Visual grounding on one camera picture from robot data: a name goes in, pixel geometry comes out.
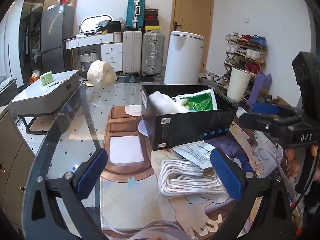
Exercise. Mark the anime print desk mat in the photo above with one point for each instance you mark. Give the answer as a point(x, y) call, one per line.
point(148, 194)

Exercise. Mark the cream tumbler cup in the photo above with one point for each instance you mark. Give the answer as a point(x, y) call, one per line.
point(237, 85)

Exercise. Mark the white plush toy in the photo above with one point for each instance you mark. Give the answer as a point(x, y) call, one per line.
point(177, 106)

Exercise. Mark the black refrigerator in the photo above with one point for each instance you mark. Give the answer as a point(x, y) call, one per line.
point(56, 27)

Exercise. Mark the bed with grey bedding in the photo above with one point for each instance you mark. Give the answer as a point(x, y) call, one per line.
point(8, 89)

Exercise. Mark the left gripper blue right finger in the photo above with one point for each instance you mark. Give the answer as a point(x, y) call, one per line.
point(273, 219)

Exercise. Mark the oval white mirror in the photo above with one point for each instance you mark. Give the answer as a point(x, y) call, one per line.
point(91, 24)

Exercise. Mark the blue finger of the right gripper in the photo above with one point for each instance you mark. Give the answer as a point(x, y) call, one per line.
point(275, 109)
point(276, 126)

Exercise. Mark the black bag on desk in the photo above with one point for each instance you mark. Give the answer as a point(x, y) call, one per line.
point(109, 26)

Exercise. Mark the purple paper bag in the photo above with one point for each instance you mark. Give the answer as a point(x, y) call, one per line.
point(262, 81)

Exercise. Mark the white suitcase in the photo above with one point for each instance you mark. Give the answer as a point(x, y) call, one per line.
point(132, 52)

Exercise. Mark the white foam roll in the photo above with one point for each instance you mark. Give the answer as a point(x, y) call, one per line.
point(163, 104)

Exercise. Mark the silver suitcase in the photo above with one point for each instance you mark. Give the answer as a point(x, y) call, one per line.
point(152, 53)

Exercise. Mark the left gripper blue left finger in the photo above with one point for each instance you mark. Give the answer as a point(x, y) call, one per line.
point(42, 218)

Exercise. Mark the teal suitcase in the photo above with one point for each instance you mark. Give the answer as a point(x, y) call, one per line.
point(135, 14)

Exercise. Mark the bagged cream yarn ball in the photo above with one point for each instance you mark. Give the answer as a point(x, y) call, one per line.
point(101, 74)

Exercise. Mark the white cylindrical appliance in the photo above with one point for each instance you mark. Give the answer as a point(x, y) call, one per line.
point(184, 58)

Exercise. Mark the beige side cabinet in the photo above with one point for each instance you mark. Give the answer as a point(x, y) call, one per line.
point(16, 161)

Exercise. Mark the woven basket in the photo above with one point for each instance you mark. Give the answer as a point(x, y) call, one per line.
point(88, 60)

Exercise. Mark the stacked shoe boxes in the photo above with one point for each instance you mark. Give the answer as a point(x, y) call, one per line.
point(151, 20)

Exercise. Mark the white foil sachet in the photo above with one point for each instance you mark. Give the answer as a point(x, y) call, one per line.
point(196, 152)

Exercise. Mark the black cardboard box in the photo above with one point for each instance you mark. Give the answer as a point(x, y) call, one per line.
point(169, 130)

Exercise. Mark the person's right hand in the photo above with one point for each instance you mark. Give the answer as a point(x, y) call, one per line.
point(294, 166)

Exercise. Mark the wooden door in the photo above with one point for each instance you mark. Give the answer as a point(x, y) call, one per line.
point(194, 16)

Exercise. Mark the white dresser desk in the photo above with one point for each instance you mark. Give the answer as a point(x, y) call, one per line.
point(106, 47)

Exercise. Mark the shoe rack with shoes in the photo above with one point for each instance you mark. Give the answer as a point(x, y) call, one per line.
point(245, 52)

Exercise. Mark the green white plastic package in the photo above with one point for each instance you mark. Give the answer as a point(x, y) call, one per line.
point(201, 101)

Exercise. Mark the green tissue box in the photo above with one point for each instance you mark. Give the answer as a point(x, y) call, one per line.
point(46, 78)

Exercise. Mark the white coffee table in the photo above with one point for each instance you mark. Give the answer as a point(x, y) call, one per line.
point(37, 100)

